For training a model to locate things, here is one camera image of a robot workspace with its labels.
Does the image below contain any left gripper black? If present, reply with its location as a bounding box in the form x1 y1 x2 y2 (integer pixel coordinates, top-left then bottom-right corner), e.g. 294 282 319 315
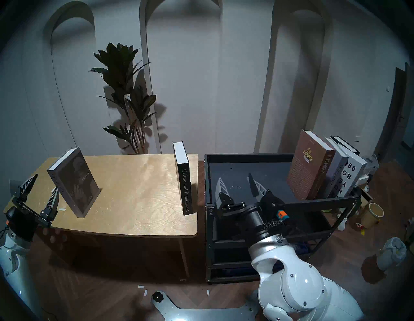
6 174 60 241

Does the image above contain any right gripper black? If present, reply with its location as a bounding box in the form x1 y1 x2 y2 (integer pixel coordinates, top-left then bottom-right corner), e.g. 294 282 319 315
216 173 288 241

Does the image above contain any grey Special Issue book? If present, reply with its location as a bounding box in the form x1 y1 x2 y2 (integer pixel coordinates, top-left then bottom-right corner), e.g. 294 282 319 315
47 147 101 218

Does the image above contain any black Crime and Punishment book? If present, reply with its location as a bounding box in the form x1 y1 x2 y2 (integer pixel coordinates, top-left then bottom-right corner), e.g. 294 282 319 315
173 141 194 216

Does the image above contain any brown Homes book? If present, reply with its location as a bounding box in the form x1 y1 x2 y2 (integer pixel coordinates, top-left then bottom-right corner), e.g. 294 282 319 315
287 129 337 200

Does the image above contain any grey Discontent book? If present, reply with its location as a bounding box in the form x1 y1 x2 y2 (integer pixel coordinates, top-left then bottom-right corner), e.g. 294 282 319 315
319 138 349 198

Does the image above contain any white Designhotels Yearbook book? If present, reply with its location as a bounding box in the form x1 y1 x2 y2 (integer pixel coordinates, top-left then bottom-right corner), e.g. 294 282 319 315
333 142 368 198

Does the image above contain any black Century book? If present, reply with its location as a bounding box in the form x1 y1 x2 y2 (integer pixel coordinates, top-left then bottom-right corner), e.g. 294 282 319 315
330 135 360 156

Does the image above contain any black metal shelf cart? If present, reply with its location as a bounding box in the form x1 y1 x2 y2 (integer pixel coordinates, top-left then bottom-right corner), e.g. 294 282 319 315
204 154 362 283

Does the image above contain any wooden display table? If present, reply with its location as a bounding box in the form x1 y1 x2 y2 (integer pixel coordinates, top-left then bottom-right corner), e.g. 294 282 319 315
3 153 199 278

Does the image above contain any yellow bucket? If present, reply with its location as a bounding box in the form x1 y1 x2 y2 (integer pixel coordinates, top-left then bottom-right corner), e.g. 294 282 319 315
360 203 384 229

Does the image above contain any tall green potted plant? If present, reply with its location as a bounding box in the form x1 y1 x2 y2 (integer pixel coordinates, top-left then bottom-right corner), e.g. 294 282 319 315
89 42 159 154

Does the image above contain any white bagged trash bin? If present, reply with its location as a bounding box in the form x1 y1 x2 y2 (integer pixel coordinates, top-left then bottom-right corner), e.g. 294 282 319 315
377 237 407 271

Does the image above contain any dark door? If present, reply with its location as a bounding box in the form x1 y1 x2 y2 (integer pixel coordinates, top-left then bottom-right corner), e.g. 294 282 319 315
375 63 414 164

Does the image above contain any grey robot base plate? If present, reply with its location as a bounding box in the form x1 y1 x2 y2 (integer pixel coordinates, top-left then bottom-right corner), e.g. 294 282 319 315
152 291 261 321

